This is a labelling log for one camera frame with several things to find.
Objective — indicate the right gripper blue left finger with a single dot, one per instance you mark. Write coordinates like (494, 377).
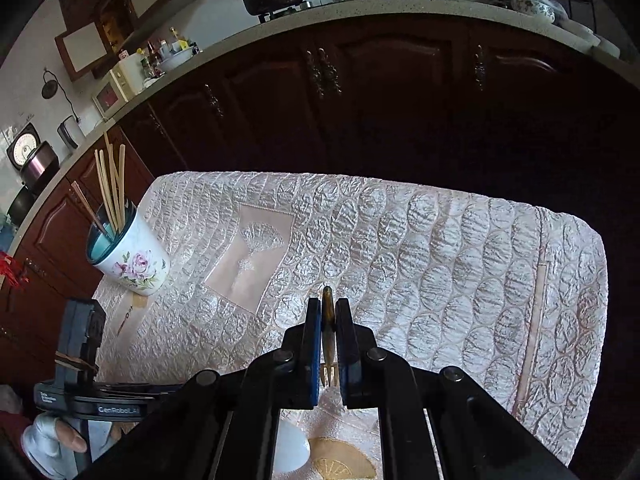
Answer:
(302, 380)

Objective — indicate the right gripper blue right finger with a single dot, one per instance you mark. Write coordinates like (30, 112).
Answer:
(353, 341)

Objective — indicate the bamboo chopstick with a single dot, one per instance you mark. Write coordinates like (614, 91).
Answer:
(121, 186)
(84, 202)
(105, 189)
(109, 188)
(110, 165)

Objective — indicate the left gloved hand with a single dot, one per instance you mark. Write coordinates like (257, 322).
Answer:
(50, 444)

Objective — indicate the floral white utensil holder cup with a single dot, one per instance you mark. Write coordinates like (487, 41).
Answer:
(134, 258)

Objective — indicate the quilted white table cover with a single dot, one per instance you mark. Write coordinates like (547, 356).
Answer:
(513, 294)

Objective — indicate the rice cooker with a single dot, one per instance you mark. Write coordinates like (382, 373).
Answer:
(34, 159)

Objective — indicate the silver kettle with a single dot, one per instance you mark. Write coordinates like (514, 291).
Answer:
(70, 133)

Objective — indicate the white bowl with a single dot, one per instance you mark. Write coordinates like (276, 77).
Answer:
(175, 60)

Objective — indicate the cream microwave oven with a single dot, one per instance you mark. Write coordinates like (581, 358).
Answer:
(120, 85)

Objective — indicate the floral bowl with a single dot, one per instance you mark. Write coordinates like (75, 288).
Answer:
(541, 9)

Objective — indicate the upper wall cabinet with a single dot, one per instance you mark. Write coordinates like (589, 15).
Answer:
(98, 30)

